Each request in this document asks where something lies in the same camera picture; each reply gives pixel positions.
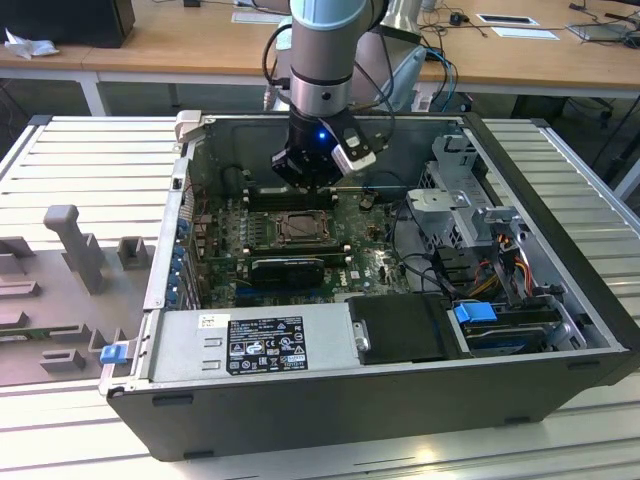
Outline metal CPU socket cover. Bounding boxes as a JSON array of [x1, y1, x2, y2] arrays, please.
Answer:
[[272, 209, 334, 246]]

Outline CPU socket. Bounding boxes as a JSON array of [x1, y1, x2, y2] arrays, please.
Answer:
[[268, 208, 336, 248]]

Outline blue expansion slot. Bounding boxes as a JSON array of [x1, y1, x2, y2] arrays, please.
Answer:
[[234, 285, 281, 302]]

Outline black graphics card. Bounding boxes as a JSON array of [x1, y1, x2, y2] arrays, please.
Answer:
[[249, 257, 326, 290]]

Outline green motherboard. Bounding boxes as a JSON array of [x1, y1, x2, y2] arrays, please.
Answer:
[[192, 192, 416, 309]]

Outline pale grey case latch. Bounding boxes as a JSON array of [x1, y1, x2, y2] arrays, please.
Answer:
[[173, 110, 204, 151]]

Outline silver metal drive cage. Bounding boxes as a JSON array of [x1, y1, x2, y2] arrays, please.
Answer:
[[404, 132, 534, 306]]

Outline pale blue teach pendant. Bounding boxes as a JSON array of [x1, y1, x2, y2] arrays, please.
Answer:
[[387, 47, 429, 109]]

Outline wooden desk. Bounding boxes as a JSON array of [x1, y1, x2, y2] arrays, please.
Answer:
[[0, 0, 640, 101]]

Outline black plastic shroud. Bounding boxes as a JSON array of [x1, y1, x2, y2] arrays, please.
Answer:
[[344, 294, 472, 367]]

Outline silver power supply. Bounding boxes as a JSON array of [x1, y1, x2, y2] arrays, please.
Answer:
[[147, 302, 362, 389]]

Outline hard disk in blue carrier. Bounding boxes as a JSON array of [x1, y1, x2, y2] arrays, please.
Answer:
[[452, 298, 564, 357]]

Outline white paper sheet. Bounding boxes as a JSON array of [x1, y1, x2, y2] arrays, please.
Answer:
[[492, 27, 562, 41]]

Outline black open PC case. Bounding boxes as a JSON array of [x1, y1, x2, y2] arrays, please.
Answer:
[[98, 109, 632, 464]]

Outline grey parts rack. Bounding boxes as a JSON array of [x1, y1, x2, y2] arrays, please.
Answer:
[[0, 203, 157, 387]]

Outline blue case latch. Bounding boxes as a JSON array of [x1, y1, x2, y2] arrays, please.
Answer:
[[99, 343, 127, 366]]

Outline black box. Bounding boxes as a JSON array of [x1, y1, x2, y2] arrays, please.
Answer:
[[0, 0, 136, 49]]

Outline crumpled white paper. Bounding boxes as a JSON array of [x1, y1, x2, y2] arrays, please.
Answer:
[[3, 27, 60, 60]]

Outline green RAM stick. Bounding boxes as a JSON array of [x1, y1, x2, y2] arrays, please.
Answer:
[[0, 327, 84, 344]]

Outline grey flat tablet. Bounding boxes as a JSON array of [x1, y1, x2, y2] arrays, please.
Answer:
[[566, 20, 635, 44]]

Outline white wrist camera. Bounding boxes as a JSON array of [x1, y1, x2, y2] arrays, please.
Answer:
[[329, 127, 379, 176]]

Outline thick black cable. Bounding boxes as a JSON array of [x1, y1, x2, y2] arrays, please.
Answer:
[[387, 199, 456, 301]]

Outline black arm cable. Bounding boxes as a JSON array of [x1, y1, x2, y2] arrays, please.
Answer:
[[260, 22, 296, 109]]

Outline white cable port plate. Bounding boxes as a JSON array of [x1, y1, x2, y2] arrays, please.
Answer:
[[474, 12, 541, 26], [232, 10, 294, 25]]

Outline blue cable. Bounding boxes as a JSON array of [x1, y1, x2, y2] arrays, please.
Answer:
[[424, 44, 459, 101]]

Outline orange yellow power wires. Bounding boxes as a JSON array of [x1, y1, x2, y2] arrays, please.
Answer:
[[472, 249, 531, 297]]

